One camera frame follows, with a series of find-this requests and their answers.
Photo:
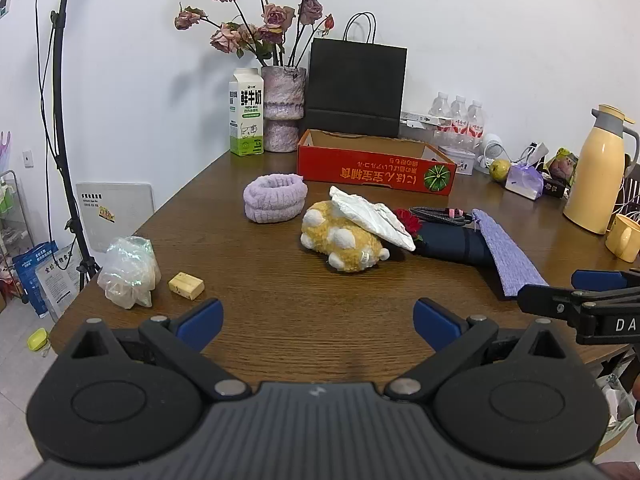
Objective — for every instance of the navy cloth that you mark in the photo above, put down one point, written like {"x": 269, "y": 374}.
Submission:
{"x": 450, "y": 245}

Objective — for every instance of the white packet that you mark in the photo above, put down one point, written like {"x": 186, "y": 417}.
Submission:
{"x": 370, "y": 217}

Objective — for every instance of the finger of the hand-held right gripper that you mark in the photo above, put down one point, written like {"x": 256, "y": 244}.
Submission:
{"x": 550, "y": 301}
{"x": 595, "y": 280}

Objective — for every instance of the white board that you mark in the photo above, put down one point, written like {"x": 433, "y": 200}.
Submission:
{"x": 120, "y": 215}

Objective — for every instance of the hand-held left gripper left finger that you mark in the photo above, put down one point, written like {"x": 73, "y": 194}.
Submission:
{"x": 202, "y": 317}

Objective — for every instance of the white tin box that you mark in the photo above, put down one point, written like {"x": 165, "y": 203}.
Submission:
{"x": 457, "y": 160}

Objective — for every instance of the white green milk carton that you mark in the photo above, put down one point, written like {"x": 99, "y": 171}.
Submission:
{"x": 246, "y": 115}

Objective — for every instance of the yellow plush toy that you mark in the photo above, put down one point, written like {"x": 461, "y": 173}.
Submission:
{"x": 330, "y": 232}

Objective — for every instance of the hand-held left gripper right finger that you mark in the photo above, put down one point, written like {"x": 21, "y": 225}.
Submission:
{"x": 435, "y": 322}

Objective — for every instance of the white mini fan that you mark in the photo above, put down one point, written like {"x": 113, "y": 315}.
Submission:
{"x": 491, "y": 147}

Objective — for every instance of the iridescent plastic bag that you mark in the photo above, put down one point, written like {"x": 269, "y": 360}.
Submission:
{"x": 127, "y": 270}

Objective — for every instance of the purple tissue pack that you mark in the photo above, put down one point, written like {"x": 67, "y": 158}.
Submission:
{"x": 525, "y": 182}

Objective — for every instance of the yellow thermos jug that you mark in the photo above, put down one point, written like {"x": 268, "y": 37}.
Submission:
{"x": 597, "y": 175}

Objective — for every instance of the wall socket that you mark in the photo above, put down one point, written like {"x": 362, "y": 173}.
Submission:
{"x": 28, "y": 158}

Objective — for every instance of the purple mottled vase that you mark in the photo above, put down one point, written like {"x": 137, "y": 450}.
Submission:
{"x": 282, "y": 95}

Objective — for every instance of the black light stand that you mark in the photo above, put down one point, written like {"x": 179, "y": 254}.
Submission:
{"x": 62, "y": 110}

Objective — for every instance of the white plastic bag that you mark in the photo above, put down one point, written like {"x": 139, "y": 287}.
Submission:
{"x": 617, "y": 400}

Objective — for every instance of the green snack packet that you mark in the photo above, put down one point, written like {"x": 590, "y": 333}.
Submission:
{"x": 562, "y": 165}

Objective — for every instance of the yellow wooden block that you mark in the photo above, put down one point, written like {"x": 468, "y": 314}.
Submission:
{"x": 186, "y": 285}

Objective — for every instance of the white charger plug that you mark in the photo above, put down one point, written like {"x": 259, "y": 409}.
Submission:
{"x": 535, "y": 151}

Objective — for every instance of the green apple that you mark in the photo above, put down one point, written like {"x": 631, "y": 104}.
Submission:
{"x": 500, "y": 170}

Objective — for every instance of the white flat carton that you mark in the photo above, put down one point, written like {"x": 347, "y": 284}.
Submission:
{"x": 422, "y": 119}

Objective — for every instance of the black paper bag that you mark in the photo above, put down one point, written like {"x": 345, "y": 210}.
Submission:
{"x": 355, "y": 85}

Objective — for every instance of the dried pink rose bouquet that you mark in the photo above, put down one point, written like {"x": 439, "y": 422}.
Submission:
{"x": 274, "y": 15}

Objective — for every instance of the blue printed bag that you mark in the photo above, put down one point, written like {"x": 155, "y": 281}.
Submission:
{"x": 32, "y": 280}

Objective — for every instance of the purple knit cloth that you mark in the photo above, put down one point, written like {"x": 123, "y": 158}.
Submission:
{"x": 510, "y": 260}

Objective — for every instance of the clear water bottle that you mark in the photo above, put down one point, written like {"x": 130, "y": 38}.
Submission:
{"x": 475, "y": 117}
{"x": 440, "y": 107}
{"x": 457, "y": 112}

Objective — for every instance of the yellow cup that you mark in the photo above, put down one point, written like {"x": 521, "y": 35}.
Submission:
{"x": 622, "y": 237}

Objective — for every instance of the green small case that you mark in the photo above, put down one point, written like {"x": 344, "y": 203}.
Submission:
{"x": 38, "y": 340}

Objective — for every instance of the red cardboard box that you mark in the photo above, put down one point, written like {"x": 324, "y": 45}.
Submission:
{"x": 370, "y": 172}

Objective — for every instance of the red fabric rose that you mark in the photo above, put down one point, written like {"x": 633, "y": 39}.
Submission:
{"x": 411, "y": 225}

